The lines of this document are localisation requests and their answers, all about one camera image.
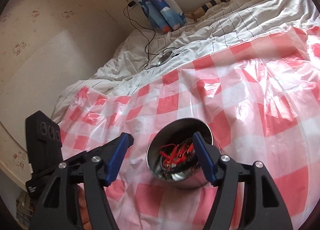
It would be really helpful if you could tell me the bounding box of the small round grey device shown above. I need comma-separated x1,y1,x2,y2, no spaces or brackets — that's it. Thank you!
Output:
157,51,173,66

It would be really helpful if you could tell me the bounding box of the person's left hand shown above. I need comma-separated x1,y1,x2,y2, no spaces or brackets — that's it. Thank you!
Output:
78,185,92,230

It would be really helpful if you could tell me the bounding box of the round silver metal tin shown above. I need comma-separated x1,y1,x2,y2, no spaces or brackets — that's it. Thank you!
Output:
146,118,218,189

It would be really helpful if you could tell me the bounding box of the wall power socket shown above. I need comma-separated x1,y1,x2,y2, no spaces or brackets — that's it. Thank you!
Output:
125,0,137,8

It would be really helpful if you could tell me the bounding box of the red white checkered plastic sheet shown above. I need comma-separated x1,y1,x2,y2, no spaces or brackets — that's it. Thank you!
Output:
60,26,319,229

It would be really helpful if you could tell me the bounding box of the red string bracelet tangle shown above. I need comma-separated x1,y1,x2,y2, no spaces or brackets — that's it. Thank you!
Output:
158,140,196,171

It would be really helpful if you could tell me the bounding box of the white grid-lined bedsheet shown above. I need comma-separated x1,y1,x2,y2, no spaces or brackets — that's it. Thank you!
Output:
52,0,319,122

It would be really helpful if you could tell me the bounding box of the black charger cable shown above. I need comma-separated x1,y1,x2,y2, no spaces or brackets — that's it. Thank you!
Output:
122,1,181,71

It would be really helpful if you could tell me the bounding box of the striped pillow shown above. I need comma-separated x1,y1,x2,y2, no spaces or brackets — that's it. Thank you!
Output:
184,0,249,22

